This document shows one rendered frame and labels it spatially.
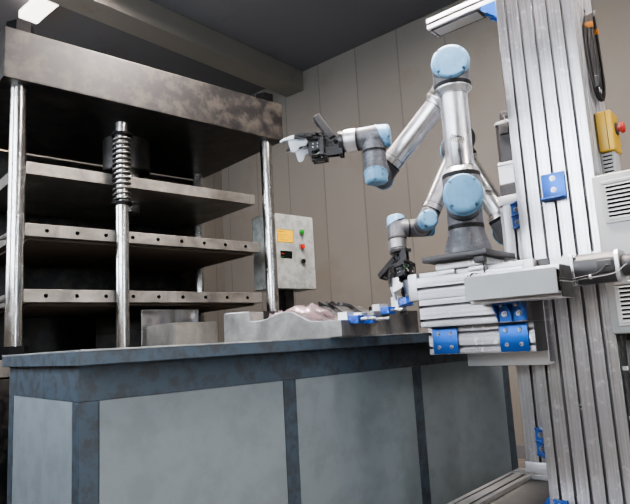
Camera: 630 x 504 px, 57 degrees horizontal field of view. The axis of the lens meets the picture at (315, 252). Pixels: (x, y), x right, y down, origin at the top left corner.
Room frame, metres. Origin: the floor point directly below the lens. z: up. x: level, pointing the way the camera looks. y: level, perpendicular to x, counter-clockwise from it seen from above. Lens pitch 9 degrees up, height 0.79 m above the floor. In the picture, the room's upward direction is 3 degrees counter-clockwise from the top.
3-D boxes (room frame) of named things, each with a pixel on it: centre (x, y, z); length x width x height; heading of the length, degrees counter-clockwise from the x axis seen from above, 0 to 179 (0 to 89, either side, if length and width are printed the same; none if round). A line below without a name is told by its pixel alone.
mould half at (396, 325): (2.49, -0.14, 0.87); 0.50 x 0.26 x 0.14; 42
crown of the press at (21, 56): (2.75, 0.89, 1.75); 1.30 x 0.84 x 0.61; 132
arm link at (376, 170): (1.85, -0.21, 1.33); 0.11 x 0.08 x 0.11; 165
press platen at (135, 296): (2.78, 0.93, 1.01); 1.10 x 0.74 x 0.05; 132
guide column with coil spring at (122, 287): (2.38, 0.79, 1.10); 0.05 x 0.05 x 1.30
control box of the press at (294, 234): (3.15, 0.17, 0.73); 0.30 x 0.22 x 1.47; 132
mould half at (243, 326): (2.18, 0.07, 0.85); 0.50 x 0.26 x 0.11; 59
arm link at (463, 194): (1.76, -0.47, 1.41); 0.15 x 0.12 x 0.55; 165
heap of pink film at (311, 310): (2.19, 0.07, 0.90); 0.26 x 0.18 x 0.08; 59
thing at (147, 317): (2.72, 0.80, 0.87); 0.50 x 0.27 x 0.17; 42
